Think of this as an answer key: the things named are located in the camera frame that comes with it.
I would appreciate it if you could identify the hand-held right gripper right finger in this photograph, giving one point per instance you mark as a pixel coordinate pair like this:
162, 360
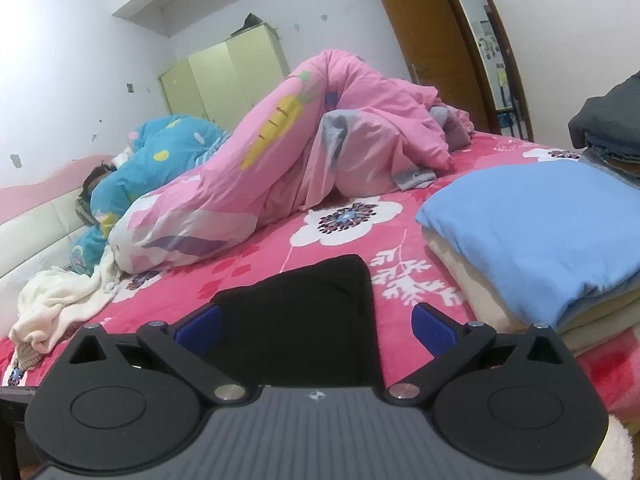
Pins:
435, 332

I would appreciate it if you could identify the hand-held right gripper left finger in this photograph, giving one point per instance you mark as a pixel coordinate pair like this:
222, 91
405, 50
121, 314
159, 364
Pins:
202, 330

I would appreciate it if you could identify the black t-shirt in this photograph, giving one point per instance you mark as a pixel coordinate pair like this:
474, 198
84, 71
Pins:
305, 325

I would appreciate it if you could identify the beige checked cloth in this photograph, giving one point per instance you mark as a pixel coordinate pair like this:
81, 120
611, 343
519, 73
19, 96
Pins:
27, 360

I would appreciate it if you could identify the folded beige garment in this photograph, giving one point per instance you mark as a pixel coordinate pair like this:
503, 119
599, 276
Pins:
480, 290

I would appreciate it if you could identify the pink floral bed blanket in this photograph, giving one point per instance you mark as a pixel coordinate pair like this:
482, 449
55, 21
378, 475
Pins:
250, 255

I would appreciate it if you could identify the white fleece blanket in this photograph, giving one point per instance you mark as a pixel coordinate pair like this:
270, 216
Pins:
55, 295

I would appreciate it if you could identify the folded light blue garment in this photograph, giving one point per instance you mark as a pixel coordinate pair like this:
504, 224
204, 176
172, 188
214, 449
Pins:
530, 230

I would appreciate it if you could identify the grey patterned pillow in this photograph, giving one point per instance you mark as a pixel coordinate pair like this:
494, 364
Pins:
86, 212

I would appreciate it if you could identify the blue printed duvet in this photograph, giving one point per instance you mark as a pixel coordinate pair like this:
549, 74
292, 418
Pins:
165, 155

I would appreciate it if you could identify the pink and white headboard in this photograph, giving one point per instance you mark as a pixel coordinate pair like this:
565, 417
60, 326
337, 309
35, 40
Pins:
35, 220

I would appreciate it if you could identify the pink rabbit print duvet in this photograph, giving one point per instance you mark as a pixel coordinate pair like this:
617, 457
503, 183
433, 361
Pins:
325, 135

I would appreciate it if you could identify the folded blue jeans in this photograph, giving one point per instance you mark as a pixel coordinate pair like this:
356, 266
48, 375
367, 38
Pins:
615, 160

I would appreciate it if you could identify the pale yellow wardrobe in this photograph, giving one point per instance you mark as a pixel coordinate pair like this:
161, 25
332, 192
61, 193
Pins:
225, 75

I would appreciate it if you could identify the folded dark grey garment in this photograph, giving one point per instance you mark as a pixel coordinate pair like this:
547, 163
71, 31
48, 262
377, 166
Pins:
610, 110

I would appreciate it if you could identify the brown wooden door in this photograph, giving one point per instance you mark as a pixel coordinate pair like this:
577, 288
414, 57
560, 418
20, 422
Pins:
420, 35

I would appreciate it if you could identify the dark item on wardrobe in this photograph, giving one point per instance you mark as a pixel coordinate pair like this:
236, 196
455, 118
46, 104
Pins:
248, 24

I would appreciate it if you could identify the dark wooden door frame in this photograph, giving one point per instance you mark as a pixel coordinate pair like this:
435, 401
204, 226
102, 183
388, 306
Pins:
510, 60

